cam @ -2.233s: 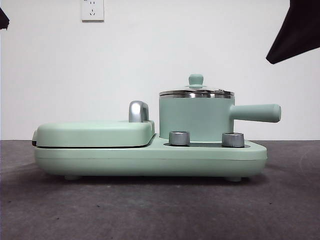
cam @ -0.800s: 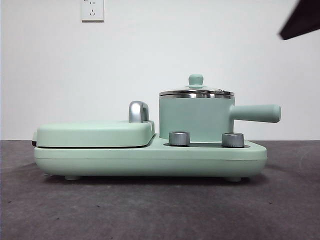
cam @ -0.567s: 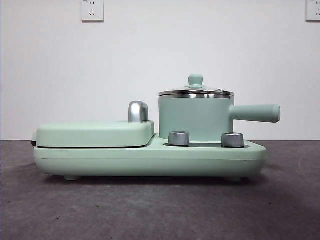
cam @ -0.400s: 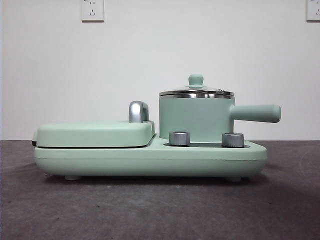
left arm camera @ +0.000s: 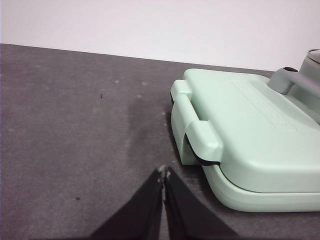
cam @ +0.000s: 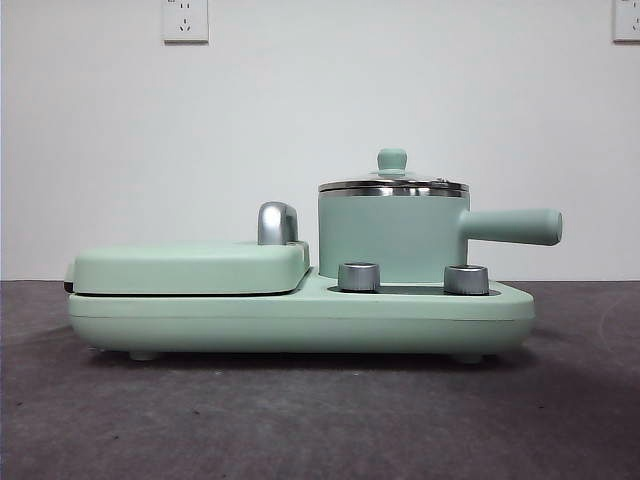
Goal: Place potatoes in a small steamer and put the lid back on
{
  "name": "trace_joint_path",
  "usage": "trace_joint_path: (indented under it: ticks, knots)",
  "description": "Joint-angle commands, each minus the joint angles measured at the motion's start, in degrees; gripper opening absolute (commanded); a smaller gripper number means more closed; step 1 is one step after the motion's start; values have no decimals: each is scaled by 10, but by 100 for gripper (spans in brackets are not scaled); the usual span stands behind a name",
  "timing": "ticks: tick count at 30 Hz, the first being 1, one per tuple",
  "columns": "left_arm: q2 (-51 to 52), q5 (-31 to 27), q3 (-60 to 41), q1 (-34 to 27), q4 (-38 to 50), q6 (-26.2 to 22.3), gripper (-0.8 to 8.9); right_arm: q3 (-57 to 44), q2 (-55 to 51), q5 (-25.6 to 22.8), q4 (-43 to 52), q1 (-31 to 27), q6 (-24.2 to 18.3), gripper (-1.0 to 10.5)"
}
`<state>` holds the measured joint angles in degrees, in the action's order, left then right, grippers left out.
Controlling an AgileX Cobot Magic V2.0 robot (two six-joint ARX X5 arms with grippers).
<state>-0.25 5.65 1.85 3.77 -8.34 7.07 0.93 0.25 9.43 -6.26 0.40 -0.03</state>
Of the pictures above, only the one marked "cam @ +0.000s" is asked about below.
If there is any glass lid with green knob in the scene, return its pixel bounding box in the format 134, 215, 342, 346
318, 146, 471, 193

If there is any silver control knob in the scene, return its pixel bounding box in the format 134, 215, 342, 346
337, 261, 381, 292
442, 263, 490, 295

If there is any green breakfast machine base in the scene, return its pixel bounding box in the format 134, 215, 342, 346
67, 264, 535, 363

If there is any green pot with side handle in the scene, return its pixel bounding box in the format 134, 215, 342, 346
317, 187, 564, 284

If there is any green griddle cover, chrome handle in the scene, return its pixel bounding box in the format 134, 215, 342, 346
64, 201, 311, 296

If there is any white wall socket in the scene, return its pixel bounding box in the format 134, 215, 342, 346
612, 0, 640, 44
162, 0, 210, 45

